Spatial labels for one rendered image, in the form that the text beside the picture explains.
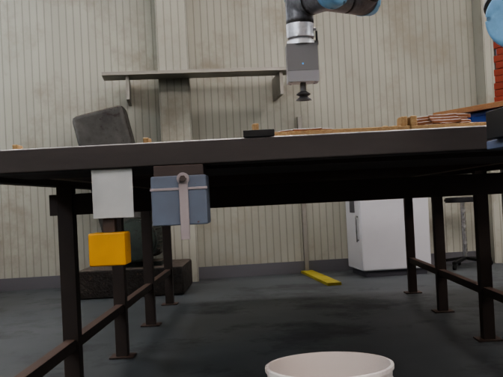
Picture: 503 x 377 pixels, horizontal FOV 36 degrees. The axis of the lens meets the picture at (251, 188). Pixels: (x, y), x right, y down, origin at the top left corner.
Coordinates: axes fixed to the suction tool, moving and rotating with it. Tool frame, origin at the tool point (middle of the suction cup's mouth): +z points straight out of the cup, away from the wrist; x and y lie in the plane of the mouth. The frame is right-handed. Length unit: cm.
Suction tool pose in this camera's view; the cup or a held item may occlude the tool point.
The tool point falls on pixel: (303, 100)
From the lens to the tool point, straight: 214.9
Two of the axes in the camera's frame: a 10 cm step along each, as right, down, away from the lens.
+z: 0.5, 10.0, -0.2
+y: -10.0, 0.5, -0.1
